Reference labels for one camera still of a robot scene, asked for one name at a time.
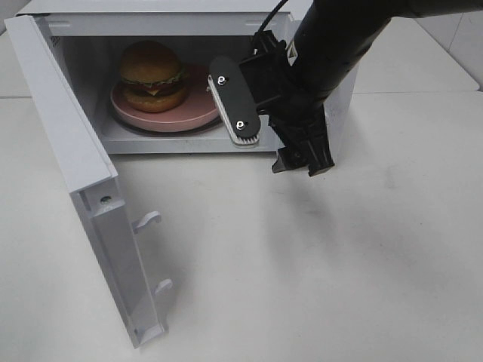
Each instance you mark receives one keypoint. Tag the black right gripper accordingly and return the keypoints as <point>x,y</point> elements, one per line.
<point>266,79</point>

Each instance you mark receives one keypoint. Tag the pink round plate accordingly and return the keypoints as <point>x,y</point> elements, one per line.
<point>196,109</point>

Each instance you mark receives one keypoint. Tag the burger with lettuce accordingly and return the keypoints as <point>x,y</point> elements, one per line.
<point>152,77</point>

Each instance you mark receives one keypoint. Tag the white microwave door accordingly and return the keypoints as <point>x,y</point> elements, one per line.
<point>91,179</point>

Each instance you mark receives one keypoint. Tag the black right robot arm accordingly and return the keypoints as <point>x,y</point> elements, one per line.
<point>334,35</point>

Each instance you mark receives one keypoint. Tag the glass microwave turntable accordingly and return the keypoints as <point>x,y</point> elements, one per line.
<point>169,128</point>

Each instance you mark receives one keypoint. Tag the white microwave oven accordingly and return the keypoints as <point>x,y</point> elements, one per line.
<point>69,53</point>

